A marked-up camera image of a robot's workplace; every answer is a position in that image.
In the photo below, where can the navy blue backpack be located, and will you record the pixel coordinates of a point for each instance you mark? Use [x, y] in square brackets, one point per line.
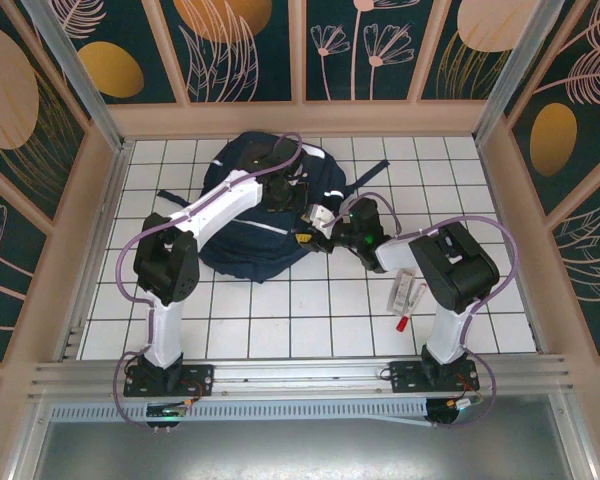
[250, 245]

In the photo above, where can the grey rectangular packet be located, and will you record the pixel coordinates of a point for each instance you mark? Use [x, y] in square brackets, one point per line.
[402, 290]

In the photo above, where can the red marker pen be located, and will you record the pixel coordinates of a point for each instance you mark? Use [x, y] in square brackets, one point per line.
[403, 325]

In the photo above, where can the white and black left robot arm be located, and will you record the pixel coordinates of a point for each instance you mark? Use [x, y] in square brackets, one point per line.
[215, 205]

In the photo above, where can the small circuit board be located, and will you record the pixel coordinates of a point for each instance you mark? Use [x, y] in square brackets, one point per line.
[166, 412]
[464, 404]

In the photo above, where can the grey metal sheet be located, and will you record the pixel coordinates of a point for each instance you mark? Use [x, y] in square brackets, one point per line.
[300, 450]

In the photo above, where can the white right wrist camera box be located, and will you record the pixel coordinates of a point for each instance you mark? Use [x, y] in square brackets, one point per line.
[324, 217]

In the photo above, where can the aluminium mounting rail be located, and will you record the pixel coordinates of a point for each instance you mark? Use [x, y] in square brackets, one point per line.
[300, 372]

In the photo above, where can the aluminium side rail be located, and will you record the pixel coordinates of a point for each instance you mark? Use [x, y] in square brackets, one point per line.
[97, 250]
[487, 170]

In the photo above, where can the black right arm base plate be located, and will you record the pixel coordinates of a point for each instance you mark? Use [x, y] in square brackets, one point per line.
[402, 377]

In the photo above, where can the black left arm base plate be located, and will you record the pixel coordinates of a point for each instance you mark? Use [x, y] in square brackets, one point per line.
[200, 375]

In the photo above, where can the aluminium frame post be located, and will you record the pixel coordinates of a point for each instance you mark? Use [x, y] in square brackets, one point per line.
[75, 65]
[517, 65]

